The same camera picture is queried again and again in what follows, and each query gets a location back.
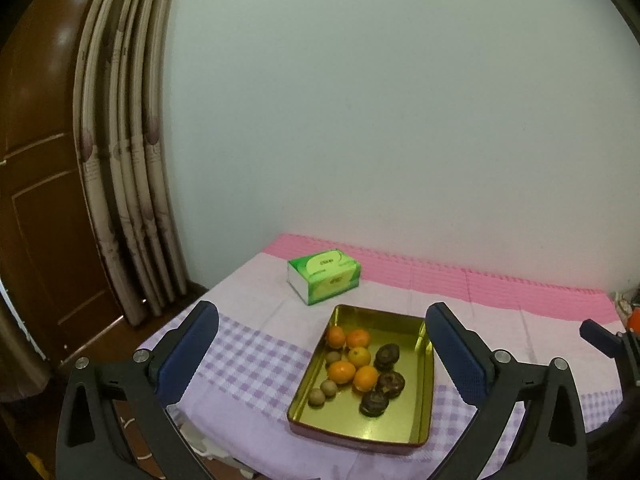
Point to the dark mangosteen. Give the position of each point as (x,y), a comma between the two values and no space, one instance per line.
(386,357)
(373,404)
(390,384)

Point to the dark mangosteen by tin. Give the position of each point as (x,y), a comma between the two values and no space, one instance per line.
(390,384)

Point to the brown longan fruit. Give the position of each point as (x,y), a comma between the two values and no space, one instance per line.
(316,397)
(329,388)
(333,357)

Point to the beige patterned curtain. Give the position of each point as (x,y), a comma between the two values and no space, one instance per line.
(118,131)

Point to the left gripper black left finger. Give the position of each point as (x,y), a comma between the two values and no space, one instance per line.
(91,442)

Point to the orange bag at right edge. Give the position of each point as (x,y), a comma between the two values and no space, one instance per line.
(633,322)

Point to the green tissue pack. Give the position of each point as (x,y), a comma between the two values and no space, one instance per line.
(323,275)

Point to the small orange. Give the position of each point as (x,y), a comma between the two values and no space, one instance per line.
(335,337)
(365,379)
(359,356)
(358,338)

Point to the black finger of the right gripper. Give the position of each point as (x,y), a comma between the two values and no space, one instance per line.
(600,338)

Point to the brown wooden door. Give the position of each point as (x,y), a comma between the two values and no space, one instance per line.
(50,262)

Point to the large orange fruit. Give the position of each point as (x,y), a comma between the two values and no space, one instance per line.
(341,372)

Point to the small orange front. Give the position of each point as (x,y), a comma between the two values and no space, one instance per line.
(335,337)

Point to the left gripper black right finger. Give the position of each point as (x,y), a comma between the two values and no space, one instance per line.
(551,439)

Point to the gold toffee tin tray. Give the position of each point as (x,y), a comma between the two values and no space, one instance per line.
(405,425)

